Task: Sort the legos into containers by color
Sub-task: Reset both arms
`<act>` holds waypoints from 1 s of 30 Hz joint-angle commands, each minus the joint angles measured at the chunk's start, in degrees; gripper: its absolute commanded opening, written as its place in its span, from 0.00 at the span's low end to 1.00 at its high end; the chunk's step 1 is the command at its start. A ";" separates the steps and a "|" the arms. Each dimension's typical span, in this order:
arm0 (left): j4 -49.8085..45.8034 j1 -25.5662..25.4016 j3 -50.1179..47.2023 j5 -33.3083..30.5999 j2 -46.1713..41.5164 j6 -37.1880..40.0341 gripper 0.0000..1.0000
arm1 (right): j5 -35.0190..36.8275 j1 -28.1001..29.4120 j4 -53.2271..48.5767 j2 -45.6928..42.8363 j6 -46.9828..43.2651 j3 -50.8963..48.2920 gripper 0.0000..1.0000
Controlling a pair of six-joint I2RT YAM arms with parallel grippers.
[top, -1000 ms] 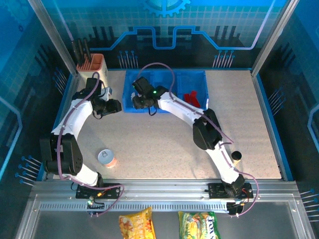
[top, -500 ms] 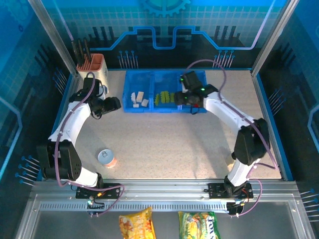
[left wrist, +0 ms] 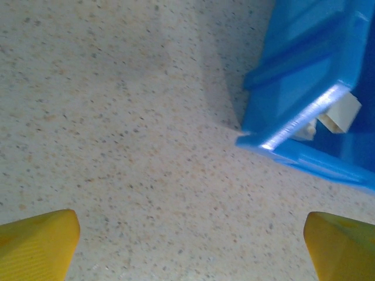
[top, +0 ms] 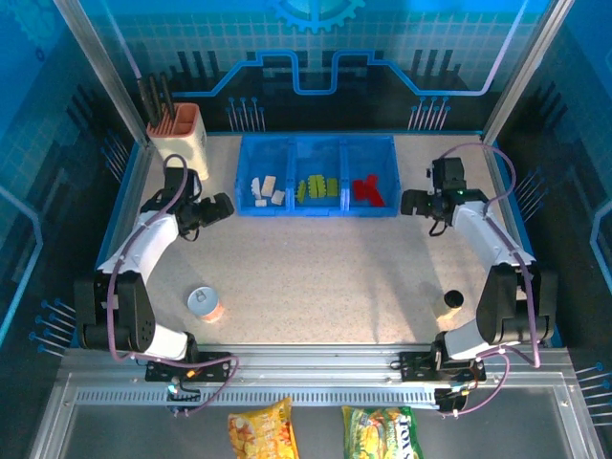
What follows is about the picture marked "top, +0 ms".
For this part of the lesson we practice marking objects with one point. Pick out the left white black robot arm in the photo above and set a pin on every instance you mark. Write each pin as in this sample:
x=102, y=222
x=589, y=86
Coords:
x=138, y=244

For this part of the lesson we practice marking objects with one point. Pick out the yellow snack bag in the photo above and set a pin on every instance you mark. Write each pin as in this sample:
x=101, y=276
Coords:
x=263, y=430

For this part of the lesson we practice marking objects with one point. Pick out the long cream lego brick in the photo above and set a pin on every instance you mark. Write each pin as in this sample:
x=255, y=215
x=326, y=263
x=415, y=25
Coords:
x=269, y=184

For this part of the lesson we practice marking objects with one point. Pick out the blue three-compartment bin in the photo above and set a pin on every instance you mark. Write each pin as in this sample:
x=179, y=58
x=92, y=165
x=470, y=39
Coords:
x=318, y=153

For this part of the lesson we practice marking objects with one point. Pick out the left aluminium frame post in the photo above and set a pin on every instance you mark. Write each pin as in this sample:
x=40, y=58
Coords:
x=102, y=72

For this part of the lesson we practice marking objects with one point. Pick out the small red lego brick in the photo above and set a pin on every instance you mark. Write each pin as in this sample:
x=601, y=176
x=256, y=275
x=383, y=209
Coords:
x=371, y=180

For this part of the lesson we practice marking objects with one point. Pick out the aluminium frame post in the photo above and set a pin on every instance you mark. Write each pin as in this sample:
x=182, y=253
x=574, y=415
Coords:
x=526, y=72
x=102, y=72

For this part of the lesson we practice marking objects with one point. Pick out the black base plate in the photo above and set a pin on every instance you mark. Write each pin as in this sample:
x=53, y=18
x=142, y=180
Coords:
x=215, y=365
x=416, y=365

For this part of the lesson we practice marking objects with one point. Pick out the green snack bag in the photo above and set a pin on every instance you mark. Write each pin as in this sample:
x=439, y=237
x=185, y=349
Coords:
x=382, y=432

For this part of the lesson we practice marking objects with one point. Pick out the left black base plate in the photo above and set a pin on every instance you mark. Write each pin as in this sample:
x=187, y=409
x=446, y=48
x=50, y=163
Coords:
x=215, y=365

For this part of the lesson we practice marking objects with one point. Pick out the wide green lego brick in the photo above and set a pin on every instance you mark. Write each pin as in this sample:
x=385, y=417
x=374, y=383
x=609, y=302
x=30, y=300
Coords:
x=333, y=187

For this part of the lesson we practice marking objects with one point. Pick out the small white lego brick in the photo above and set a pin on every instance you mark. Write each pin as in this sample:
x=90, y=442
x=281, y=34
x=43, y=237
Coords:
x=260, y=203

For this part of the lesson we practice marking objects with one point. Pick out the slotted metal strip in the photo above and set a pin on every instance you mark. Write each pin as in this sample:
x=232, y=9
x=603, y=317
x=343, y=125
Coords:
x=311, y=397

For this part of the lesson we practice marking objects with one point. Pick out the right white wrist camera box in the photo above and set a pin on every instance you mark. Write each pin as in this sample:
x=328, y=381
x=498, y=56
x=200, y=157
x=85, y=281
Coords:
x=430, y=173

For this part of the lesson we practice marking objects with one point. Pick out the right aluminium frame post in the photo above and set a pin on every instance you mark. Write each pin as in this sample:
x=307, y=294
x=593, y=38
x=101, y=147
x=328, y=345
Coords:
x=526, y=72

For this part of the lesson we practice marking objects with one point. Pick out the long red lego brick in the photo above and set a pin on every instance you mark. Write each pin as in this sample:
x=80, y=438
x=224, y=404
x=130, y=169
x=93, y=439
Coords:
x=359, y=190
x=376, y=196

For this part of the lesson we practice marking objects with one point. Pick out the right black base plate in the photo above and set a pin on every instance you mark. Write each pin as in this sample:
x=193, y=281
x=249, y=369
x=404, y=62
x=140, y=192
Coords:
x=416, y=365

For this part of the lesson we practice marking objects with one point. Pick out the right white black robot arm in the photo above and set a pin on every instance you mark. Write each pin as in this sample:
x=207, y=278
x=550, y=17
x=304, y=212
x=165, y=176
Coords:
x=478, y=229

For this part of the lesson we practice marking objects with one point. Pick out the tin can with pink label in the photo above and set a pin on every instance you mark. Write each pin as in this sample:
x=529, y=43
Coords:
x=204, y=303

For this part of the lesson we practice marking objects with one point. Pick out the aluminium front rail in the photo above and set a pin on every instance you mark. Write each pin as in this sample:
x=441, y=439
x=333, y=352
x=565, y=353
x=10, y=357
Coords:
x=315, y=363

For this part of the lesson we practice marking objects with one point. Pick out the cream holder with pink rim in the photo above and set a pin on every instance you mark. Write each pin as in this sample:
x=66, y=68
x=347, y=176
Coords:
x=184, y=141

